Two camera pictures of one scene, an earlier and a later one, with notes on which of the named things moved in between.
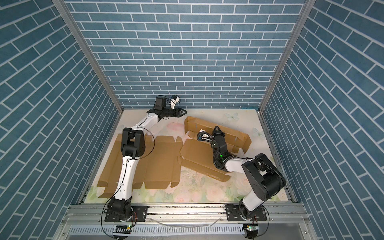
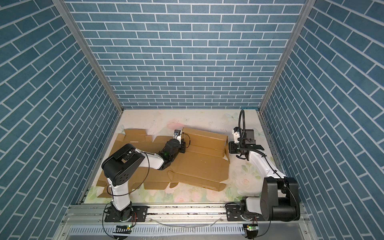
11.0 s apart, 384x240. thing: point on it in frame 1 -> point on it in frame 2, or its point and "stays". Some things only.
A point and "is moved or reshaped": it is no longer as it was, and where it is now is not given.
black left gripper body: (169, 112) -> (181, 148)
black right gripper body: (217, 136) -> (236, 148)
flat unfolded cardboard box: (158, 168) stays
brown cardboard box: (198, 154) is moved or reshaped
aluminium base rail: (279, 215) stays
